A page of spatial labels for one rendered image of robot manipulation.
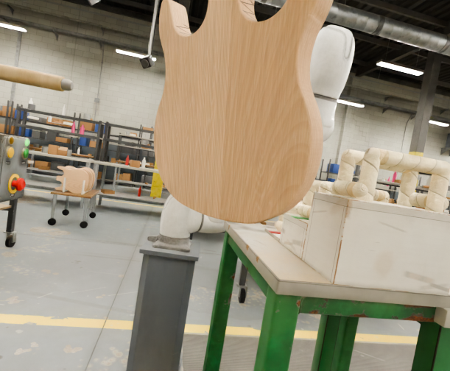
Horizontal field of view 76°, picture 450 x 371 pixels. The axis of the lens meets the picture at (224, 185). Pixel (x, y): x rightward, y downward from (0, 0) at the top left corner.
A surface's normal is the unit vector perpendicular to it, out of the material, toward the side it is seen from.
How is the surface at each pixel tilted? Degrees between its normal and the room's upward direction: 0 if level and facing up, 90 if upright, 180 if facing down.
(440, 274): 90
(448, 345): 90
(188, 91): 100
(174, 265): 90
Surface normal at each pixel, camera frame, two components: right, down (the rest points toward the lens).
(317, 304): 0.18, 0.08
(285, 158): -0.64, 0.11
